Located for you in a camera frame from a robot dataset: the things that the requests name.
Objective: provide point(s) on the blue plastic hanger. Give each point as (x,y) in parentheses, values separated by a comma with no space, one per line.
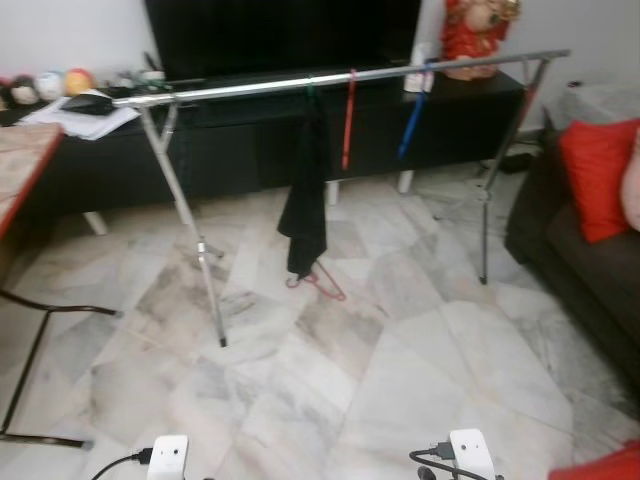
(410,130)

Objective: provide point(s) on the red plastic hanger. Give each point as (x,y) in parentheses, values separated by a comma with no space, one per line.
(348,130)
(330,290)

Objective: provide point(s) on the green plastic hanger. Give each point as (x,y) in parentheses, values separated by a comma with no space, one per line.
(312,92)

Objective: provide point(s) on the red cushion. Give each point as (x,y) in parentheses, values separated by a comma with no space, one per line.
(600,180)

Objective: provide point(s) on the dark brown fabric sofa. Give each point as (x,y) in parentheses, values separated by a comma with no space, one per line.
(570,270)

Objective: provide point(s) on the grey armrest cover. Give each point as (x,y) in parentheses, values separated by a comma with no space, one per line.
(600,105)

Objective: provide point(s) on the red plastic stool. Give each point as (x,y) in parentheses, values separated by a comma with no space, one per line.
(600,465)

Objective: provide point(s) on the red laughing buddha statue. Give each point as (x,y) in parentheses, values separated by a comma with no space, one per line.
(475,40)

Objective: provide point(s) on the white pink small package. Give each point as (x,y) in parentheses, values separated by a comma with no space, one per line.
(415,80)

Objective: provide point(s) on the black printed t-shirt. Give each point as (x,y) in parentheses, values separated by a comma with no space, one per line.
(305,210)

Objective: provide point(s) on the black tv cabinet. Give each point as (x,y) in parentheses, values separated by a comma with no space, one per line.
(240,150)

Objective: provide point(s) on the black television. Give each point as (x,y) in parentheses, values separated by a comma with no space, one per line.
(280,35)

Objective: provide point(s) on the silver metal clothes rack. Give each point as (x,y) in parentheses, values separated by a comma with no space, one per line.
(250,86)

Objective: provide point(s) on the white green mug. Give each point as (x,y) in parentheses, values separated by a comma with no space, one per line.
(150,78)

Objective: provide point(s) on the black pouch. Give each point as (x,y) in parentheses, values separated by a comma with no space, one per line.
(88,103)

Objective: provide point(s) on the orange round plush toy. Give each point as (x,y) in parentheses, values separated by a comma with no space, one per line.
(78,80)

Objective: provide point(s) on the white round plush toy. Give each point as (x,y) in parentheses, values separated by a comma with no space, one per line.
(50,85)

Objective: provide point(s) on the brown round plush toy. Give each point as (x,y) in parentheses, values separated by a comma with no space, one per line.
(22,90)

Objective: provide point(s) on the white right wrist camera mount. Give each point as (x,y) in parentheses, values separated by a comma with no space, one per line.
(472,455)

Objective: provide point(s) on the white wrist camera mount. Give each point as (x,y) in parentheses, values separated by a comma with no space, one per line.
(472,455)
(168,458)

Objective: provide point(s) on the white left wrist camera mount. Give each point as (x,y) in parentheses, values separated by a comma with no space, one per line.
(168,458)

